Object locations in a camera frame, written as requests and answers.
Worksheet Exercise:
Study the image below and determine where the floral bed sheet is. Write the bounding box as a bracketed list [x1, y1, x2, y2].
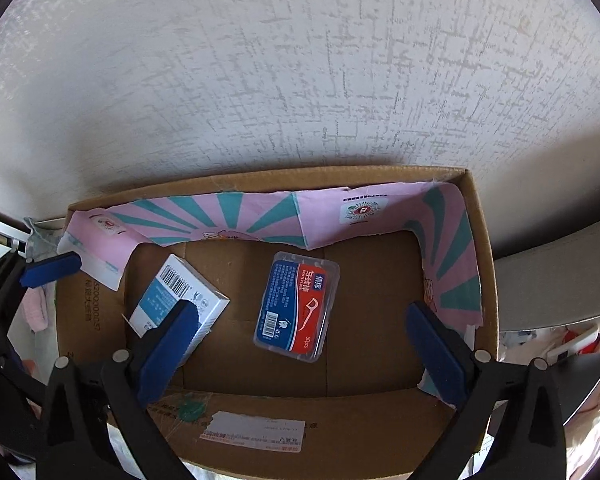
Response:
[7, 215, 481, 480]

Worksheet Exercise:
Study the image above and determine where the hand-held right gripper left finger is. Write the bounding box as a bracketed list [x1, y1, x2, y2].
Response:
[36, 299, 201, 480]

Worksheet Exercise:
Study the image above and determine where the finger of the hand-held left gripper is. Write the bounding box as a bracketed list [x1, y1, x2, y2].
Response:
[0, 252, 82, 323]

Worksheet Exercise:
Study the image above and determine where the blue and red floss case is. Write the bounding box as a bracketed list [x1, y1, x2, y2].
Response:
[252, 251, 342, 361]

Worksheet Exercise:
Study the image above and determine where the grey furniture panel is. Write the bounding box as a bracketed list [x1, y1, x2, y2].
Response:
[490, 210, 600, 333]

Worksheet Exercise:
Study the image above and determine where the pink striped paper liner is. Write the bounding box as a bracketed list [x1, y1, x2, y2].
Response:
[57, 182, 483, 341]

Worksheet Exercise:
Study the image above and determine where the dark grey panel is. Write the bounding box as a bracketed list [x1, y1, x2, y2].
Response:
[550, 350, 600, 426]

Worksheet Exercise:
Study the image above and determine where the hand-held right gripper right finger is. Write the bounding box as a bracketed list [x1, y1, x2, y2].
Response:
[405, 302, 567, 480]

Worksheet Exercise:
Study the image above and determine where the brown cardboard box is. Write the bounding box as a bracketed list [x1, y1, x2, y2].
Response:
[54, 165, 501, 477]

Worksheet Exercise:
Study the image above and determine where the white and red item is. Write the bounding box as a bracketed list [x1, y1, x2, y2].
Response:
[547, 325, 600, 364]

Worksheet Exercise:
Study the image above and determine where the white and blue carton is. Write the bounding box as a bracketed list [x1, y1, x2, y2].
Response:
[128, 254, 231, 348]

